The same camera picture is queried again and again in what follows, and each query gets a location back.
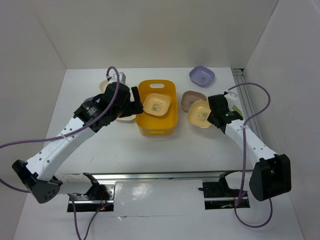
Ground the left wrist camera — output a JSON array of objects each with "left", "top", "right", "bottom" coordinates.
[{"left": 119, "top": 72, "right": 126, "bottom": 84}]

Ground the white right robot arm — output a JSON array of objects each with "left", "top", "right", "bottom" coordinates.
[{"left": 207, "top": 92, "right": 292, "bottom": 202}]

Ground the green panda plate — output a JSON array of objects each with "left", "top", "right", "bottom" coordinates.
[{"left": 231, "top": 105, "right": 244, "bottom": 118}]

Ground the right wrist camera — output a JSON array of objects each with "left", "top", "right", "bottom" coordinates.
[{"left": 223, "top": 91, "right": 238, "bottom": 109}]

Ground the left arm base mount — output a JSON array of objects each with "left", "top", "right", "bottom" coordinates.
[{"left": 67, "top": 181, "right": 116, "bottom": 213}]

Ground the yellow plastic bin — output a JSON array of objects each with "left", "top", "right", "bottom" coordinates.
[{"left": 135, "top": 79, "right": 178, "bottom": 136}]

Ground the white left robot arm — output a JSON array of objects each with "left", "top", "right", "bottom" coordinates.
[{"left": 12, "top": 82, "right": 143, "bottom": 204}]

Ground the cream panda plate back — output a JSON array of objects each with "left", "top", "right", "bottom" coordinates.
[{"left": 99, "top": 80, "right": 109, "bottom": 93}]

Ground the brown panda plate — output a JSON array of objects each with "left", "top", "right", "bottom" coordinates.
[{"left": 180, "top": 90, "right": 207, "bottom": 112}]

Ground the cream panda plate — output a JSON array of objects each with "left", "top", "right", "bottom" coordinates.
[
  {"left": 99, "top": 80, "right": 109, "bottom": 93},
  {"left": 116, "top": 115, "right": 136, "bottom": 122}
]

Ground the purple plate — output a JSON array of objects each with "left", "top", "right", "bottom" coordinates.
[
  {"left": 83, "top": 97, "right": 94, "bottom": 103},
  {"left": 189, "top": 66, "right": 216, "bottom": 88}
]

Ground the yellow panda plate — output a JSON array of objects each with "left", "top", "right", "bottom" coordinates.
[{"left": 143, "top": 93, "right": 171, "bottom": 117}]

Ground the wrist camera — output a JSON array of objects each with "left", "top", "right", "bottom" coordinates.
[
  {"left": 223, "top": 91, "right": 238, "bottom": 109},
  {"left": 119, "top": 72, "right": 126, "bottom": 84}
]

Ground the cream panda plate front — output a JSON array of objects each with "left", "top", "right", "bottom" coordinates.
[{"left": 116, "top": 115, "right": 136, "bottom": 122}]

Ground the aluminium table edge rail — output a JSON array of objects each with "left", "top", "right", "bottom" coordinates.
[{"left": 37, "top": 169, "right": 253, "bottom": 183}]

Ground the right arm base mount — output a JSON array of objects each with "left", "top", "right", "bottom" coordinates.
[{"left": 198, "top": 182, "right": 240, "bottom": 210}]

